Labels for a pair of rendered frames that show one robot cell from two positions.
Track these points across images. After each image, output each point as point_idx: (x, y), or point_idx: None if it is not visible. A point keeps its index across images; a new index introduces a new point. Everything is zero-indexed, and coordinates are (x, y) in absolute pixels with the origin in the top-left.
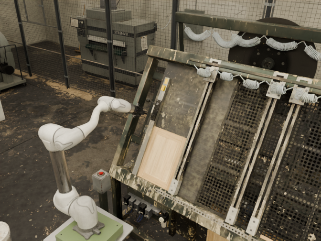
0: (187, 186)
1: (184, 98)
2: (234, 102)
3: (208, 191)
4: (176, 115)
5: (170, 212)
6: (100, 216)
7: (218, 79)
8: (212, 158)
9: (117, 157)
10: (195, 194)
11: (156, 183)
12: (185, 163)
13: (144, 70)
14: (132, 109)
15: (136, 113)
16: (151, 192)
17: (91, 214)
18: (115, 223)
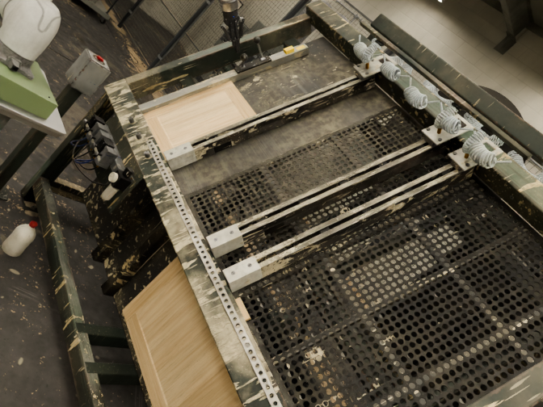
0: (196, 170)
1: (303, 80)
2: (366, 124)
3: (221, 196)
4: (272, 90)
5: (137, 181)
6: (39, 75)
7: (370, 89)
8: (270, 163)
9: (141, 77)
10: (197, 186)
11: (158, 139)
12: (227, 138)
13: (284, 21)
14: (232, 3)
15: (229, 26)
16: (139, 140)
17: (35, 30)
18: (50, 95)
